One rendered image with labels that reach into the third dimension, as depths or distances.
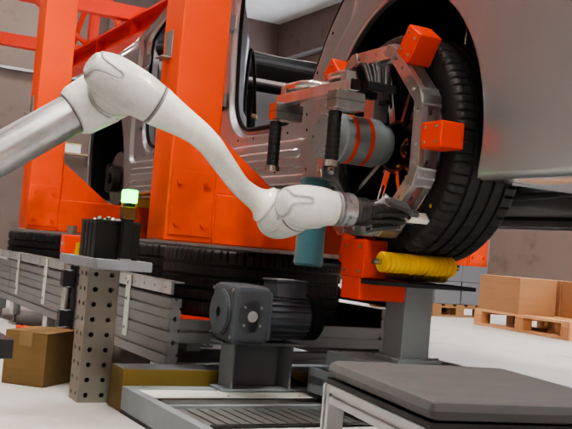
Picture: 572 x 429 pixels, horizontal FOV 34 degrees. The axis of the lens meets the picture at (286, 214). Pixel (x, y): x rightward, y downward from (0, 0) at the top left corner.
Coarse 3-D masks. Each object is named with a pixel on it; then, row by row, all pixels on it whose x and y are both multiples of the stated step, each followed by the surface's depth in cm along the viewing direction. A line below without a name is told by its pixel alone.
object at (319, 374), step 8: (312, 368) 287; (320, 368) 291; (328, 368) 290; (312, 376) 286; (320, 376) 282; (328, 376) 279; (312, 384) 286; (320, 384) 282; (312, 392) 286; (320, 392) 282
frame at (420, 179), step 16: (384, 48) 264; (352, 64) 278; (400, 64) 256; (416, 80) 249; (416, 96) 248; (432, 96) 247; (416, 112) 248; (432, 112) 248; (416, 128) 248; (416, 144) 248; (320, 160) 291; (416, 160) 245; (432, 160) 247; (320, 176) 289; (336, 176) 291; (416, 176) 245; (432, 176) 247; (400, 192) 251; (416, 192) 251
